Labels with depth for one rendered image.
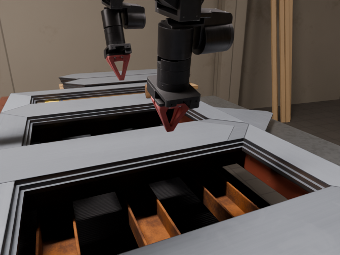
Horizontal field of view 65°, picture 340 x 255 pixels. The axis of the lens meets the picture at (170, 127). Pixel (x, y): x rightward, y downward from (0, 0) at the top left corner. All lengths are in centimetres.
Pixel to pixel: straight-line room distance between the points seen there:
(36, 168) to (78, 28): 267
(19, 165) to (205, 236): 44
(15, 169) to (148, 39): 283
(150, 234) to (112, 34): 55
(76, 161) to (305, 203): 47
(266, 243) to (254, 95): 378
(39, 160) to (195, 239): 42
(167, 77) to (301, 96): 435
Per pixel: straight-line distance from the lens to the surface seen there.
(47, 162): 67
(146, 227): 69
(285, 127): 119
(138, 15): 88
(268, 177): 73
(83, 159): 66
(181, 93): 46
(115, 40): 84
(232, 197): 78
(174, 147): 69
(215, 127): 83
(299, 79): 463
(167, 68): 44
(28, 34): 326
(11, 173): 66
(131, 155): 65
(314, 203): 54
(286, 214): 50
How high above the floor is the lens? 113
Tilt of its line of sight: 20 degrees down
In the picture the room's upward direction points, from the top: straight up
